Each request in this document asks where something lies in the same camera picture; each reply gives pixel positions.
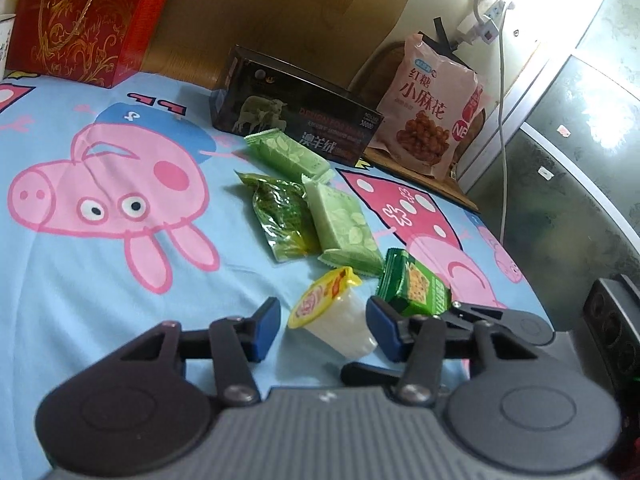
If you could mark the crossed black tape strips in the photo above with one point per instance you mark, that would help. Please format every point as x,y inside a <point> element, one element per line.
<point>442,35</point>

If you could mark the green cracker packet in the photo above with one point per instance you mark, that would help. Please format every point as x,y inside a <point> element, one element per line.
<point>415,285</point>

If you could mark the red gift box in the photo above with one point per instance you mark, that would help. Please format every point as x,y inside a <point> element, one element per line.
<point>90,20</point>

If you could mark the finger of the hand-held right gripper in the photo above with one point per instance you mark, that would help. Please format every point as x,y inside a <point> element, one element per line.
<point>475,315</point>
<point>372,375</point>

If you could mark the large pink snack bag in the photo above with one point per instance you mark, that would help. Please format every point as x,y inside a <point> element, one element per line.
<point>430,110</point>

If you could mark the dark green pickle packet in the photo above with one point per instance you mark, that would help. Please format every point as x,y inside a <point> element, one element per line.
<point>280,215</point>

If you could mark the black cardboard box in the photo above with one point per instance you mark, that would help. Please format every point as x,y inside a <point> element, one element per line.
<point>290,105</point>

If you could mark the brown woven seat cushion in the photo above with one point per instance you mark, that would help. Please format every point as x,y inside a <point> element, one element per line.
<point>425,185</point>

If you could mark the white jelly cup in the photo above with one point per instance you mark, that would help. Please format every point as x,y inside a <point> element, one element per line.
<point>335,315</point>

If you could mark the cartoon pig printed blanket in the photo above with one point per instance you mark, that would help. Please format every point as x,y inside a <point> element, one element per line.
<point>75,285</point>

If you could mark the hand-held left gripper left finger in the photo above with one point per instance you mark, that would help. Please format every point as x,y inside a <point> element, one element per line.
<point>265,330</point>

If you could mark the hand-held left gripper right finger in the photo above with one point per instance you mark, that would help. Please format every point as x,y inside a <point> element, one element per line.
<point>382,330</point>

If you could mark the white power strip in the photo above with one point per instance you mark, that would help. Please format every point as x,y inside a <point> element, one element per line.
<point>492,15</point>

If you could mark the light green wafer packet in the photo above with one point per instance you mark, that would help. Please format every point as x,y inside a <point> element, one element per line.
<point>342,225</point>
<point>287,152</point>

